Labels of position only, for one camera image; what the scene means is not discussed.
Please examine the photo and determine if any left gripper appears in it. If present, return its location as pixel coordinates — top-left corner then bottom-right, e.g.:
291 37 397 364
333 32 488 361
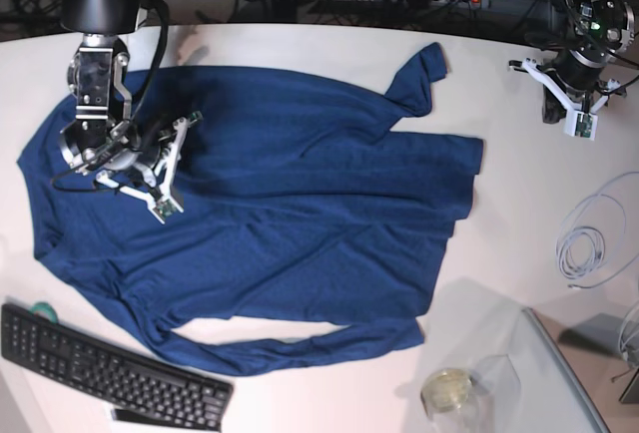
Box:
542 51 606 124

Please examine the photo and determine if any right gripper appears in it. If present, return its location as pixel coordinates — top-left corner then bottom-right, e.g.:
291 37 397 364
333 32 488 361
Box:
99 126 173 184

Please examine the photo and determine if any dark blue t-shirt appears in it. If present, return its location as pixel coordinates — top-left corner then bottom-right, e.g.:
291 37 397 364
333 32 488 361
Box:
18 43 483 376

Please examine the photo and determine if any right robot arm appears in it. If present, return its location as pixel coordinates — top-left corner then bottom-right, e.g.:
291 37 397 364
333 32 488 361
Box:
59 0 169 189

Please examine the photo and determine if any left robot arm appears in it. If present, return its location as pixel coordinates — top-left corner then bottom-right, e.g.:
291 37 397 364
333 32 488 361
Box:
509 0 638 140

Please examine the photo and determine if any green tape roll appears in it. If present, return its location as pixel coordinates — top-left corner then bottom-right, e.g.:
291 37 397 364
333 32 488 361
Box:
30 302 59 323

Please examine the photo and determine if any black computer keyboard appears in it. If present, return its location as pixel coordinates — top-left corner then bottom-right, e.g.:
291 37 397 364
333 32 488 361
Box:
1 303 234 422

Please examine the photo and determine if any clear tape roll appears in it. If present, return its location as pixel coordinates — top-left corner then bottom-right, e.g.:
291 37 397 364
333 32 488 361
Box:
420 368 473 418

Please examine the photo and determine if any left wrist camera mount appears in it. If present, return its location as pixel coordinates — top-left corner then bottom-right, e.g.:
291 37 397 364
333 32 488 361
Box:
508 58 626 141

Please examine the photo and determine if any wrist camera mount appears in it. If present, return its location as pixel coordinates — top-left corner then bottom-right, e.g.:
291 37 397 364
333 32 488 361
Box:
95 111 203 224
508 58 626 141

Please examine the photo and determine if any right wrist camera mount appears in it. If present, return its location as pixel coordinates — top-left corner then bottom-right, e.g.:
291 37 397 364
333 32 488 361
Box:
95 111 203 224

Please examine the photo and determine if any light blue coiled cable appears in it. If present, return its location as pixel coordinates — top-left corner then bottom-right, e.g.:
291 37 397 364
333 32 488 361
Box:
555 171 639 290

